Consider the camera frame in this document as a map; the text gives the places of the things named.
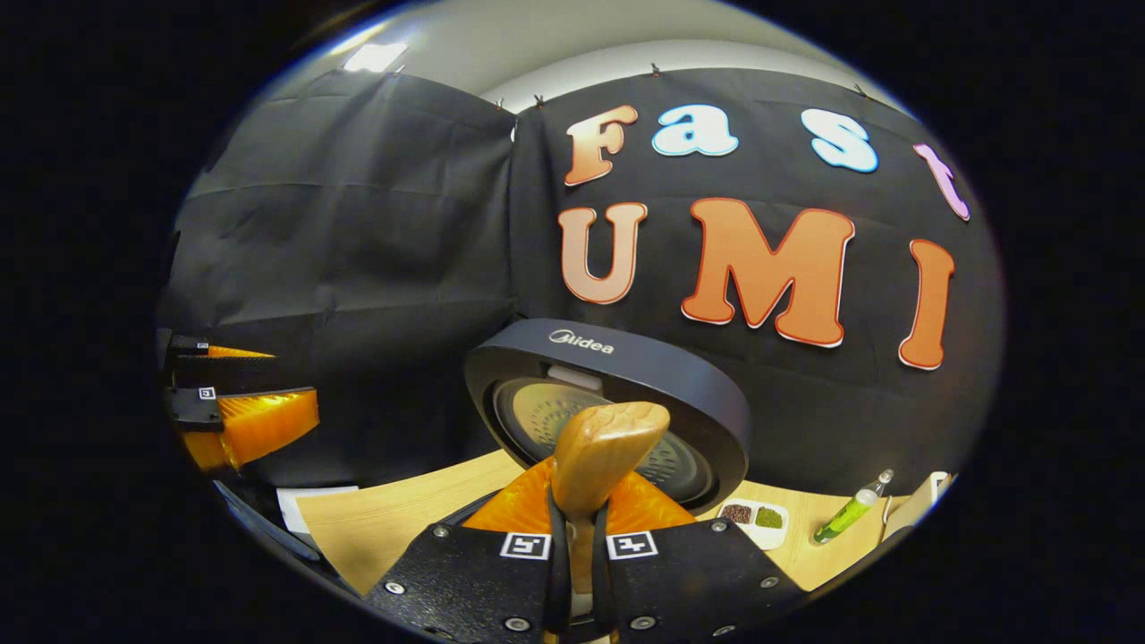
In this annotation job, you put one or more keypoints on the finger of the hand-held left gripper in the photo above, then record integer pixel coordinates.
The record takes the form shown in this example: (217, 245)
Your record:
(224, 371)
(259, 425)

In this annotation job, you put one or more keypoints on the black backdrop cloth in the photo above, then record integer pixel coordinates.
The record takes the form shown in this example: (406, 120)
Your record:
(358, 224)

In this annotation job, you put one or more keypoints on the black steel rice cooker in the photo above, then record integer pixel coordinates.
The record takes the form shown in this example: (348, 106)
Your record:
(644, 367)

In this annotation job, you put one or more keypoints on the white divided bean dish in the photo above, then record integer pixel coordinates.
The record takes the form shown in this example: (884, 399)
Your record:
(756, 521)

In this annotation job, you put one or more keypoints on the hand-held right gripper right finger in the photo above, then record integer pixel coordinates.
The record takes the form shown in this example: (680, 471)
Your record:
(698, 581)

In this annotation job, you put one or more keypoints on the ceiling light panel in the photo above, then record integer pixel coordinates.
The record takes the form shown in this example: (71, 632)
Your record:
(376, 56)

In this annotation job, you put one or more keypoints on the wooden spoon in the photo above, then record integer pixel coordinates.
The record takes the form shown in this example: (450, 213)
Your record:
(599, 456)

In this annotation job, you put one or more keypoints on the green label drink bottle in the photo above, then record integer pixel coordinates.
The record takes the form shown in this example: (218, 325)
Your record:
(850, 514)

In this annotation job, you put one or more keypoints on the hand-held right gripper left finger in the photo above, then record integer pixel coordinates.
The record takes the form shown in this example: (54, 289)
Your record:
(474, 581)

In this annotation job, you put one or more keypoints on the white toaster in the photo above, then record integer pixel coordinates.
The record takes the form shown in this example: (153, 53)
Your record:
(917, 510)

